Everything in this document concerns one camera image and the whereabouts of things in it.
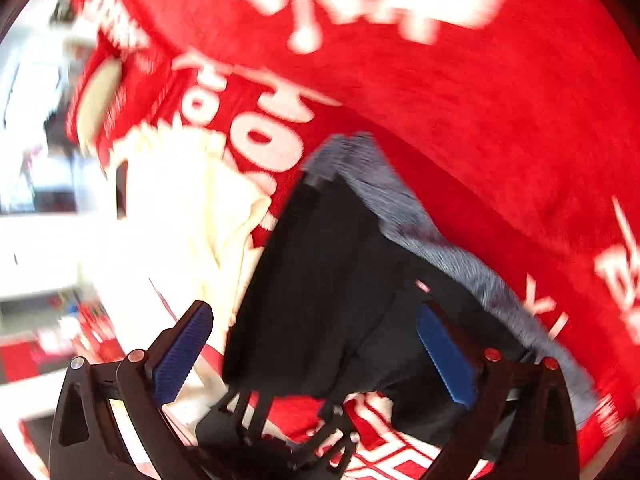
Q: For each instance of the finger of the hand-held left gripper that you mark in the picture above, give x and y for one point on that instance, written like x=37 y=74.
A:
x=247 y=415
x=325 y=440

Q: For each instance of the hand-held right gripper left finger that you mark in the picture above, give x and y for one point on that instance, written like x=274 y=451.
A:
x=177 y=355

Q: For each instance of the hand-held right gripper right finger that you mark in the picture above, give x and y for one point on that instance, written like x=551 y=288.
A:
x=447 y=355

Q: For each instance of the black pants with blue stripes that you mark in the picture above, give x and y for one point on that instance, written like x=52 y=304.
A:
x=325 y=285

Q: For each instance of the cream cloth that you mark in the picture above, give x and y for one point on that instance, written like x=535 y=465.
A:
x=190 y=220

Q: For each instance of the red printed blanket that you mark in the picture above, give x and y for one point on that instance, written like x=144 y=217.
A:
x=500 y=135

